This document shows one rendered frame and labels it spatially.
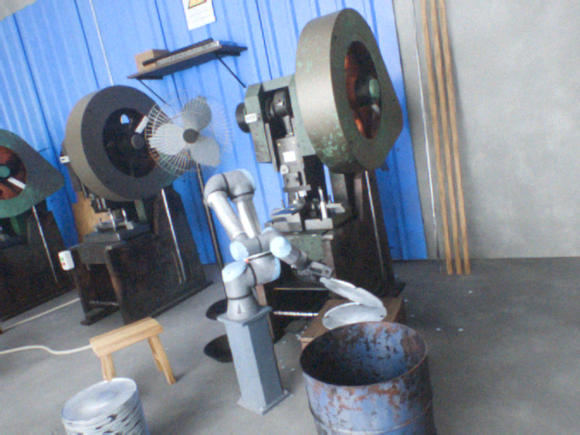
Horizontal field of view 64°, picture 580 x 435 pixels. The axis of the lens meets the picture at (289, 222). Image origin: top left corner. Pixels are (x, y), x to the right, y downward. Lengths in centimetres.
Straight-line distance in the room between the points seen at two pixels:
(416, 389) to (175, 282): 284
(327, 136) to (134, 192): 173
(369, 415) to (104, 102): 271
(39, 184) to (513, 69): 423
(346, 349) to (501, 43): 241
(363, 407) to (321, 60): 146
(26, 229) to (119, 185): 208
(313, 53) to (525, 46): 170
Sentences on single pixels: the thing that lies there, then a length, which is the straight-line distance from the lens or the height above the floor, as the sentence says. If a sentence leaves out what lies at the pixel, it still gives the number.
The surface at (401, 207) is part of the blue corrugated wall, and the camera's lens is 373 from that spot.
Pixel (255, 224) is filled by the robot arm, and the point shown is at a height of 83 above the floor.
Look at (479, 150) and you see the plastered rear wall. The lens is 358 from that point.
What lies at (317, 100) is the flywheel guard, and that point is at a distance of 217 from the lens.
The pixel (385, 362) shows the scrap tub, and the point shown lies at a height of 32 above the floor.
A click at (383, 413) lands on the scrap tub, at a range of 147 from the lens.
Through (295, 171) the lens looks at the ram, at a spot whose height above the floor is 98.
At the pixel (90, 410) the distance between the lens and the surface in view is 210.
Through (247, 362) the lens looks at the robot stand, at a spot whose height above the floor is 25.
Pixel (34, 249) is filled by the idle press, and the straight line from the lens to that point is 530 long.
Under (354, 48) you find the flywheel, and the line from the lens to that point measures 269.
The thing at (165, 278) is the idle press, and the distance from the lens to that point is 395.
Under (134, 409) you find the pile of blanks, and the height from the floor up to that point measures 26.
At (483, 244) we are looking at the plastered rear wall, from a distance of 373.
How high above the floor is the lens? 123
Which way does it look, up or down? 12 degrees down
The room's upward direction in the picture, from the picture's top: 11 degrees counter-clockwise
